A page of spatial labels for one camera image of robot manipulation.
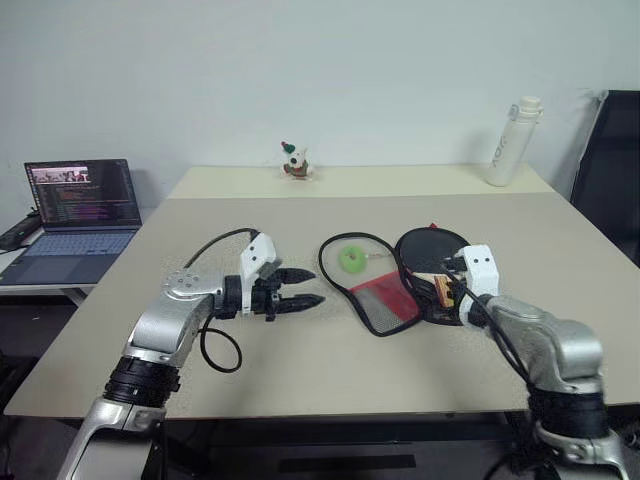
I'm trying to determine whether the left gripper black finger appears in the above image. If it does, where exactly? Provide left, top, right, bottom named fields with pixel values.
left=277, top=268, right=318, bottom=287
left=277, top=294, right=327, bottom=316

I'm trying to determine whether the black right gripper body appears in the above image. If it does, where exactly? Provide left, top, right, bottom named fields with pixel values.
left=439, top=254, right=469, bottom=281

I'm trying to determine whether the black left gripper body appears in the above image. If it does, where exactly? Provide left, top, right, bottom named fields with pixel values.
left=252, top=261, right=286, bottom=324

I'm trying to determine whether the black table tennis paddle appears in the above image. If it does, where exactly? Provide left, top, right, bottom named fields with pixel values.
left=398, top=227, right=474, bottom=311

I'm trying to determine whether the green ring zipper charm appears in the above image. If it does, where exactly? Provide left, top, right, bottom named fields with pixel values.
left=338, top=244, right=370, bottom=276

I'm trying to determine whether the black red paddle case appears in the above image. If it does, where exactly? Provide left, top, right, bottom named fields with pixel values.
left=318, top=222, right=474, bottom=339

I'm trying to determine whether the plush dog toy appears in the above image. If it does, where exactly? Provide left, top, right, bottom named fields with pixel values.
left=278, top=141, right=315, bottom=182

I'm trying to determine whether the white water bottle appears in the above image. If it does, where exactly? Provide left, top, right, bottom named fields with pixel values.
left=486, top=95, right=545, bottom=187

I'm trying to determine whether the black table underframe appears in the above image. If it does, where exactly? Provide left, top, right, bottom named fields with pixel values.
left=162, top=410, right=534, bottom=480

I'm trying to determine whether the black office chair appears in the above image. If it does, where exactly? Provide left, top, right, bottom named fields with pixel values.
left=569, top=89, right=640, bottom=271

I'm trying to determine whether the open grey laptop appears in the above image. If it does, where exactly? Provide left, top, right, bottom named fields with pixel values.
left=0, top=158, right=145, bottom=287

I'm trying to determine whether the white side table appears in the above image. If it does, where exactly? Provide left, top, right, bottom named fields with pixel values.
left=0, top=219, right=146, bottom=309

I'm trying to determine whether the black flat device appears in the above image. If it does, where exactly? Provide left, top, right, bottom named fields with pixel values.
left=0, top=212, right=41, bottom=251

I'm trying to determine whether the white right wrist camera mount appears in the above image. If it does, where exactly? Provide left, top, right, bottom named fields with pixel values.
left=457, top=243, right=501, bottom=326

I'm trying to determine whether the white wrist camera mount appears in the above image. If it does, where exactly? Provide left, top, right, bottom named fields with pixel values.
left=238, top=234, right=280, bottom=316
left=457, top=243, right=501, bottom=326

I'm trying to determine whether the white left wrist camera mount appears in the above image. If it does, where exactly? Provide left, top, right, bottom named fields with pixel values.
left=238, top=234, right=280, bottom=316

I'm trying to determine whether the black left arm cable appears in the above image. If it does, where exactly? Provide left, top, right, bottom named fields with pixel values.
left=182, top=227, right=261, bottom=374

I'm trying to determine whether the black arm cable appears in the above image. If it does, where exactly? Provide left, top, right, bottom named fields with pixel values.
left=439, top=264, right=534, bottom=391
left=182, top=227, right=261, bottom=374

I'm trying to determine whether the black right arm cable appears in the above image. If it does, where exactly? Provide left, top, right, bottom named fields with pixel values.
left=439, top=264, right=534, bottom=391

